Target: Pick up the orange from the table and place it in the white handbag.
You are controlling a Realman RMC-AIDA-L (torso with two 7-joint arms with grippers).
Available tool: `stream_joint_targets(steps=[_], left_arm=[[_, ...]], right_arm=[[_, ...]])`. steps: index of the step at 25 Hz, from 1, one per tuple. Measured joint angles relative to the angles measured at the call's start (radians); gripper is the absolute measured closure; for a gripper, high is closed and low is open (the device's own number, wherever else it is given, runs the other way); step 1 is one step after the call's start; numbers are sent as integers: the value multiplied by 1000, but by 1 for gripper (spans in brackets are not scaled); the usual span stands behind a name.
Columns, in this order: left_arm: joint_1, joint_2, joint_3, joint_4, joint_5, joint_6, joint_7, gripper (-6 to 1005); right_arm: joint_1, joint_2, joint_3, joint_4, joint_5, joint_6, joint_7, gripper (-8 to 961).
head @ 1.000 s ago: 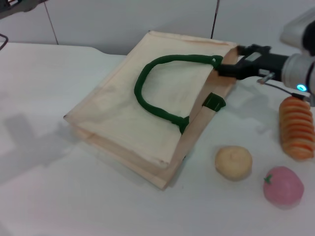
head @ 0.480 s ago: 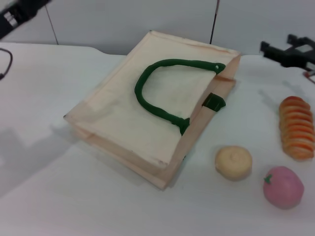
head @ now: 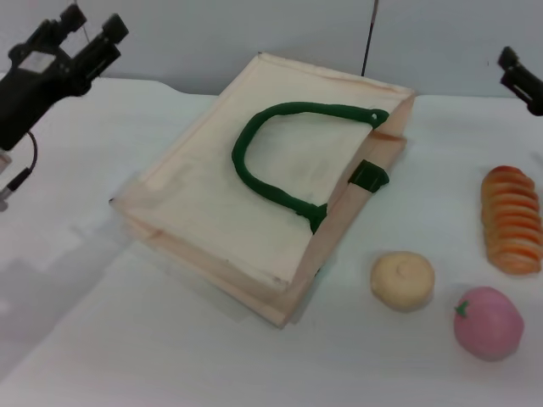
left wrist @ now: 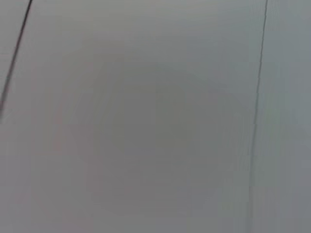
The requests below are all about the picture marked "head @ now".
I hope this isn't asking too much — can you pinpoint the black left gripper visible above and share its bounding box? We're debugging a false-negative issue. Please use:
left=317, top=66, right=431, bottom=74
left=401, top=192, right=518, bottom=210
left=0, top=3, right=131, bottom=150

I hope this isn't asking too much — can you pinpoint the white handbag with green handle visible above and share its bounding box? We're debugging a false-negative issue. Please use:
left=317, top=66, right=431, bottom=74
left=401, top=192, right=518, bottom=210
left=109, top=50, right=419, bottom=328

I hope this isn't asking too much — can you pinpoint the sliced bread loaf toy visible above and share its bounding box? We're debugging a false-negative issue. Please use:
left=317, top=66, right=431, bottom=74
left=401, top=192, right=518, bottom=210
left=479, top=164, right=543, bottom=276

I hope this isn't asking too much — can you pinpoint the thin dark rod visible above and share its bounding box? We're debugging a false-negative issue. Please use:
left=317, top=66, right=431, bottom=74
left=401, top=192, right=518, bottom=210
left=360, top=0, right=379, bottom=77

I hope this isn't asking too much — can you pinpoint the cream round bun toy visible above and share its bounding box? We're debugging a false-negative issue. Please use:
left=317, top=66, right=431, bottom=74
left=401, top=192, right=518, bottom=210
left=369, top=250, right=436, bottom=314

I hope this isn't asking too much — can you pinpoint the pink peach toy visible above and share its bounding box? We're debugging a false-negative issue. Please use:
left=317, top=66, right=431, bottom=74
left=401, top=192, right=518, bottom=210
left=452, top=286, right=525, bottom=362

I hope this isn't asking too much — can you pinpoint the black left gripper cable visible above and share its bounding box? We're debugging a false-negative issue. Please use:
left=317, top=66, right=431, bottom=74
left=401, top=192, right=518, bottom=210
left=0, top=130, right=40, bottom=213

